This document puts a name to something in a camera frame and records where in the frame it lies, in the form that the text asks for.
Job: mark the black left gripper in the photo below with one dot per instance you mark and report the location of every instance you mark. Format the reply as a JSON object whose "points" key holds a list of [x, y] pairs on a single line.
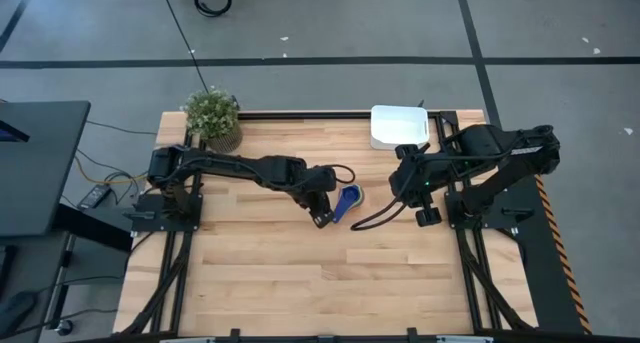
{"points": [[317, 203]]}

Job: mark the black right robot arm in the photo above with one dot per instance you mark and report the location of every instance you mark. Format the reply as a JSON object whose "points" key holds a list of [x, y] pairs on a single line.
{"points": [[500, 143]]}

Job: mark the black power brick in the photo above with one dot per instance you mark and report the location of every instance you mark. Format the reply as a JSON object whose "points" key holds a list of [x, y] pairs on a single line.
{"points": [[94, 196]]}

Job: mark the black table frame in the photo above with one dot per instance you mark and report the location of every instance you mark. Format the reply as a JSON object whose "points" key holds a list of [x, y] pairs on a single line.
{"points": [[300, 115]]}

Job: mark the teal measuring cup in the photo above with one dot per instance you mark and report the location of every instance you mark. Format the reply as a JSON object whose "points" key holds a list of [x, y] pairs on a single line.
{"points": [[356, 187]]}

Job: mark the potted plant in slatted pot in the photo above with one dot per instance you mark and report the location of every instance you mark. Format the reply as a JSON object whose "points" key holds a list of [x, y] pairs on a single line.
{"points": [[212, 115]]}

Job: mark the black desk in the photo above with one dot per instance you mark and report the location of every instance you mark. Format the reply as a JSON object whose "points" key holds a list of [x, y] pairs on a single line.
{"points": [[40, 168]]}

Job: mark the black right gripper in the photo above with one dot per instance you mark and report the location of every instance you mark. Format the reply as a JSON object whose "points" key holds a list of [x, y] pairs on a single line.
{"points": [[410, 178]]}

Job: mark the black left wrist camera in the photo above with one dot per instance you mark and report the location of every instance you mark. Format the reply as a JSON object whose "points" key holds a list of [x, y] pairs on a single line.
{"points": [[327, 178]]}

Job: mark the white plastic basket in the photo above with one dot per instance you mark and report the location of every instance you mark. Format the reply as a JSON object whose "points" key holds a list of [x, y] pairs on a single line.
{"points": [[400, 128]]}

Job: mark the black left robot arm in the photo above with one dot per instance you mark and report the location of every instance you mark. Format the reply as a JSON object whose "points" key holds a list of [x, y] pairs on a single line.
{"points": [[225, 163]]}

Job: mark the green measuring cup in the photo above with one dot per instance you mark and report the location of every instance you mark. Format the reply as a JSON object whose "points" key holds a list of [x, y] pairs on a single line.
{"points": [[359, 201]]}

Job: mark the black platform with hazard stripes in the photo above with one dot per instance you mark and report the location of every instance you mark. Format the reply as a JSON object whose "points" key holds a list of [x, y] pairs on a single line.
{"points": [[540, 263]]}

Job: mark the dark blue measuring cup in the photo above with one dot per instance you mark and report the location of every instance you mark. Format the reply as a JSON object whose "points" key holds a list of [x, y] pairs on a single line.
{"points": [[341, 210]]}

